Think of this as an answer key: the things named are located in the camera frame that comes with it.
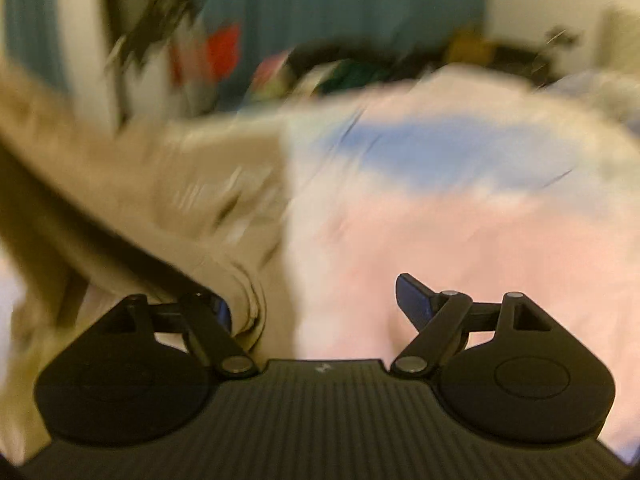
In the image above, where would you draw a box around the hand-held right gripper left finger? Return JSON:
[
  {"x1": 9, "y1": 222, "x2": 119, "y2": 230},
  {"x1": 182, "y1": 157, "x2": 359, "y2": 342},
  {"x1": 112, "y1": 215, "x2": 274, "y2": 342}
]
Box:
[{"x1": 106, "y1": 291, "x2": 259, "y2": 379}]

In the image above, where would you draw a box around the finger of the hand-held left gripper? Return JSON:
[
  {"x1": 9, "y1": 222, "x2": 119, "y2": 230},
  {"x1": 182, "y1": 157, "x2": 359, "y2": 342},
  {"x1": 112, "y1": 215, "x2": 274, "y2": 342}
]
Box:
[{"x1": 111, "y1": 0, "x2": 195, "y2": 68}]

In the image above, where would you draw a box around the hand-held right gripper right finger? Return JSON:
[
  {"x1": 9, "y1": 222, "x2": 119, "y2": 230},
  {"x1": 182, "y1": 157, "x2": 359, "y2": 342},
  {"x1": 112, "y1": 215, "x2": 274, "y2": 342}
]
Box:
[{"x1": 390, "y1": 273, "x2": 552, "y2": 377}]

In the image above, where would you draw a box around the tan printed t-shirt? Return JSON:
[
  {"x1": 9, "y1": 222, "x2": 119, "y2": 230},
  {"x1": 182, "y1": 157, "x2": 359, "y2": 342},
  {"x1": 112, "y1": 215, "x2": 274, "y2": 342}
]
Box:
[{"x1": 0, "y1": 57, "x2": 301, "y2": 461}]

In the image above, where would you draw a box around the pile of colourful clothes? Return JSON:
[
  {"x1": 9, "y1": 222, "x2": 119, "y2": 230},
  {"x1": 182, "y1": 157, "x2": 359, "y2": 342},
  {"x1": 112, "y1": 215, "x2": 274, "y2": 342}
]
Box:
[{"x1": 0, "y1": 0, "x2": 487, "y2": 108}]

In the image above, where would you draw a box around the pink red cloth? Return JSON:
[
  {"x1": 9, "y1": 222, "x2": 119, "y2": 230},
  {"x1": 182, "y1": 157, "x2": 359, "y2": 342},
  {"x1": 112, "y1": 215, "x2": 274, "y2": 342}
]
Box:
[{"x1": 170, "y1": 22, "x2": 243, "y2": 86}]

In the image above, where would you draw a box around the pastel tie-dye blanket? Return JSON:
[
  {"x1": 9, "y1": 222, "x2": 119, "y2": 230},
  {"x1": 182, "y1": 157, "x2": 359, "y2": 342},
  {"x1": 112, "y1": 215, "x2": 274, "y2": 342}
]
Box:
[{"x1": 0, "y1": 62, "x2": 640, "y2": 466}]

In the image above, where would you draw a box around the black cloth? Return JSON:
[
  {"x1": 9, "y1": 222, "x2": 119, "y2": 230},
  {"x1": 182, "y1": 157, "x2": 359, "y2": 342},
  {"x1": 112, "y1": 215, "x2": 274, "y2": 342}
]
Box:
[{"x1": 287, "y1": 42, "x2": 451, "y2": 96}]

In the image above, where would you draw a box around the green cloth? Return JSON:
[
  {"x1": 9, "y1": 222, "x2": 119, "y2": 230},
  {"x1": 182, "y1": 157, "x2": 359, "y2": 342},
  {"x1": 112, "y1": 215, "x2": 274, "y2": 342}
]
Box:
[{"x1": 325, "y1": 60, "x2": 396, "y2": 93}]

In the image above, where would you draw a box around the brown paper bag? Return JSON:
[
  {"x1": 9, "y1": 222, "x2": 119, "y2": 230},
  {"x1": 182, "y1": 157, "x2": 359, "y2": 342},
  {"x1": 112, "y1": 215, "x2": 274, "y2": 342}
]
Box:
[{"x1": 447, "y1": 27, "x2": 493, "y2": 63}]

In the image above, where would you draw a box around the black furniture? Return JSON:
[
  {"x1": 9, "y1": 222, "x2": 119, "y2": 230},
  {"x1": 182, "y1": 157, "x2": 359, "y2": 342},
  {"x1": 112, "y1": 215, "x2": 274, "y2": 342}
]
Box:
[{"x1": 480, "y1": 42, "x2": 566, "y2": 86}]

